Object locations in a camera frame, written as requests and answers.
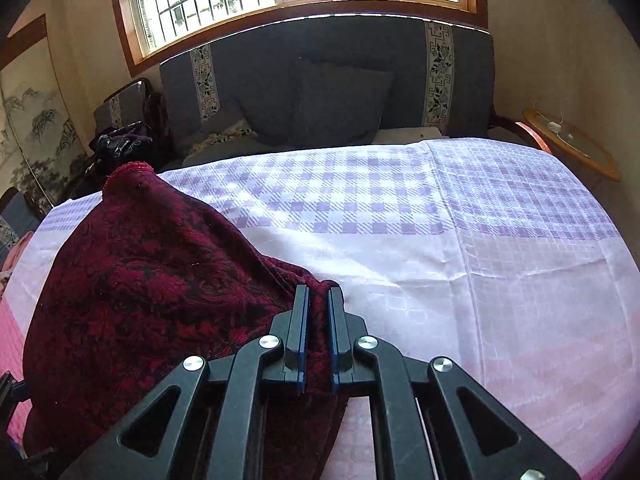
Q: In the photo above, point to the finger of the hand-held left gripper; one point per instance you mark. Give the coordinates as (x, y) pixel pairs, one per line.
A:
(9, 387)

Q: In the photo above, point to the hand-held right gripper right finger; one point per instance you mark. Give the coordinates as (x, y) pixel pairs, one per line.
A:
(333, 355)

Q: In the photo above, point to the painted folding screen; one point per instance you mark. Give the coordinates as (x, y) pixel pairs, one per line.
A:
(30, 120)

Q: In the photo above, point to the glass topped wooden side table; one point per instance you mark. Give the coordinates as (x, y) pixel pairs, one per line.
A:
(575, 147)

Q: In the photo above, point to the dark red patterned garment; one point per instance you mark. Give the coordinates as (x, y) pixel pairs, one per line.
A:
(125, 300)

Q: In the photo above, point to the grey sofa with patterned stripes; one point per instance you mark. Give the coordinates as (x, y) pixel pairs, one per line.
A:
(350, 42)

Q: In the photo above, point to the large grey cushion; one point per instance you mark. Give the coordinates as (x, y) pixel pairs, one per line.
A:
(340, 102)

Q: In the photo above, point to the black bag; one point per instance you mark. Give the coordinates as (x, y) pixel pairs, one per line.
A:
(117, 142)

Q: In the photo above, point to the small grey cushion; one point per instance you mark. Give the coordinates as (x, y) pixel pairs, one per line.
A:
(225, 117)

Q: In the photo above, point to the pink checked blanket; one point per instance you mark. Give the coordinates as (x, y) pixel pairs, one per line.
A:
(450, 285)

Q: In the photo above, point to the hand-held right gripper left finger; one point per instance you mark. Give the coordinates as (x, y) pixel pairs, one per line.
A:
(302, 355)

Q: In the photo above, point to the cream lace cloth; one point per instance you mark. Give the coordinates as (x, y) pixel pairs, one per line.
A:
(222, 135)

